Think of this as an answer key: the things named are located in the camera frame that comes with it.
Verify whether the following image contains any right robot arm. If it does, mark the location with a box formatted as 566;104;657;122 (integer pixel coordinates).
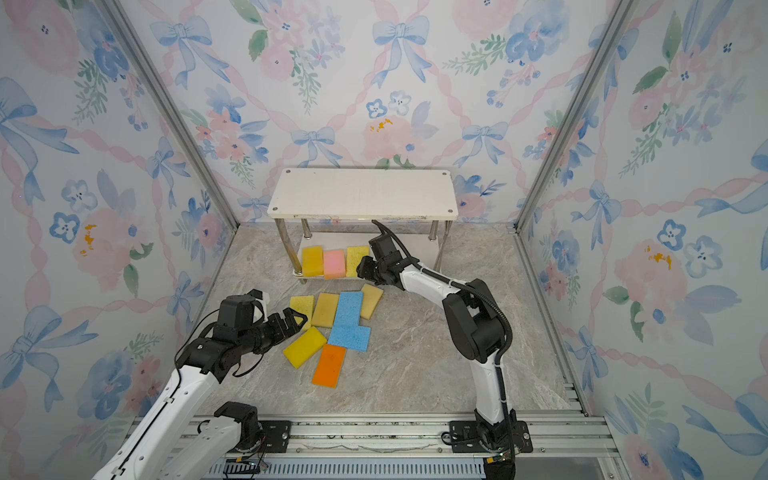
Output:
356;221;514;453

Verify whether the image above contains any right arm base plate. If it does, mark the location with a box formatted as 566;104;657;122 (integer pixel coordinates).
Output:
440;420;534;455

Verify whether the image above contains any pink sponge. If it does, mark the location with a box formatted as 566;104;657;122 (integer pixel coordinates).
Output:
323;250;347;280

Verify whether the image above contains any pale yellow sponge far left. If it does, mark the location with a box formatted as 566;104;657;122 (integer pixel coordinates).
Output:
289;295;315;330

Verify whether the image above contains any bright yellow sponge left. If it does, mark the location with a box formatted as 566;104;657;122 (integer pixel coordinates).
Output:
283;327;327;369

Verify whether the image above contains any tan yellow sponge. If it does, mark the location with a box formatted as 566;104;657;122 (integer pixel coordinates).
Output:
311;293;340;329

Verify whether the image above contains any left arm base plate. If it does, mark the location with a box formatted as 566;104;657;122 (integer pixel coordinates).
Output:
198;417;293;454

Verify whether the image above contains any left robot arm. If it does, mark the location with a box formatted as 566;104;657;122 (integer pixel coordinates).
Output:
95;290;309;479

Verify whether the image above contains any left aluminium corner post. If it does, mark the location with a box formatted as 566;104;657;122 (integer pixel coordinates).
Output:
95;0;239;230

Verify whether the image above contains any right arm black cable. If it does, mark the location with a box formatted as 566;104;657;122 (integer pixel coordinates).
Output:
370;219;518;469

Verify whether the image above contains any blue sponge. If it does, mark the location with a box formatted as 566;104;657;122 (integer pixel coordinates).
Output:
328;326;371;352
334;291;364;327

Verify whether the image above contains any aluminium corner post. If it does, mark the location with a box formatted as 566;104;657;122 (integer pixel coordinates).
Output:
514;0;635;236
95;0;239;230

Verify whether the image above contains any white two-tier shelf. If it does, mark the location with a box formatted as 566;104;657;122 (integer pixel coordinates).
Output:
268;168;459;281

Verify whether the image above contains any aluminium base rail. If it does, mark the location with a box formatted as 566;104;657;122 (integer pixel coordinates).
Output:
177;410;629;479

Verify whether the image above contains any orange sponge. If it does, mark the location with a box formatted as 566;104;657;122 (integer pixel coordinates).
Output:
312;344;347;388

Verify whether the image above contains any small tan sponge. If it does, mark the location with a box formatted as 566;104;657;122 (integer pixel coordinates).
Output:
360;284;383;320

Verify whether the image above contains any right aluminium corner post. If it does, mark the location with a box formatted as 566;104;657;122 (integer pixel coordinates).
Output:
514;0;635;236

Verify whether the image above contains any yellow porous sponge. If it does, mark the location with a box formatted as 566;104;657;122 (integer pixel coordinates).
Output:
346;246;370;278

